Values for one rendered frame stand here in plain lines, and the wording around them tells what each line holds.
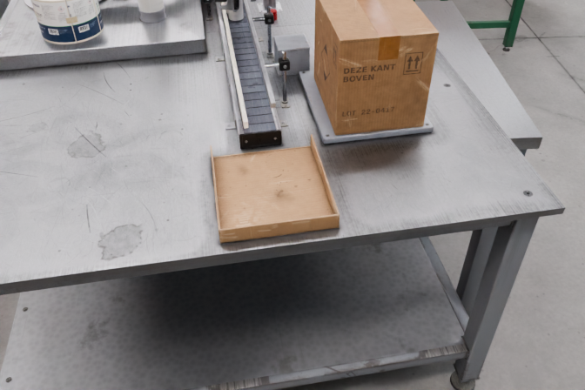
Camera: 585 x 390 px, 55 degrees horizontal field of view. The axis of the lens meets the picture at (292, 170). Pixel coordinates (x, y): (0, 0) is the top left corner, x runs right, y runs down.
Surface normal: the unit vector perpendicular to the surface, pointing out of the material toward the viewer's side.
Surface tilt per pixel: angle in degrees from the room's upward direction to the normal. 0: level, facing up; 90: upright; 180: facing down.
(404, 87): 90
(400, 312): 3
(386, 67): 90
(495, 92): 0
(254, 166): 0
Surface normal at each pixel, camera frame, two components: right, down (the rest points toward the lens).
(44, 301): 0.02, -0.78
